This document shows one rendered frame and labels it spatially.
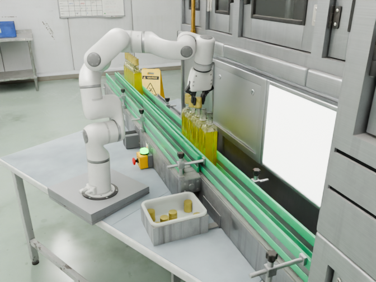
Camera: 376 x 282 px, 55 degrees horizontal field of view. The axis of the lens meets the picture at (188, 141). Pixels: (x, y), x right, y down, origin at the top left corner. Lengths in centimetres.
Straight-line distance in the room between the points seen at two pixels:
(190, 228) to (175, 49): 67
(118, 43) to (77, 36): 590
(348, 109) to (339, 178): 11
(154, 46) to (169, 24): 623
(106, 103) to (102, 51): 22
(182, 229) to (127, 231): 22
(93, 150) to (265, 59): 76
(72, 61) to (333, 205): 692
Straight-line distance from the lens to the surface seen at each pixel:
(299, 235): 118
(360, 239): 59
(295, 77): 121
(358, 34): 54
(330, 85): 110
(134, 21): 744
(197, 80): 152
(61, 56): 731
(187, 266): 129
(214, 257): 133
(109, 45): 140
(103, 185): 158
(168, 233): 136
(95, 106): 148
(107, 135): 150
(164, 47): 140
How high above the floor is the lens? 162
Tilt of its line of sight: 23 degrees down
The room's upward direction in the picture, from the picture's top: straight up
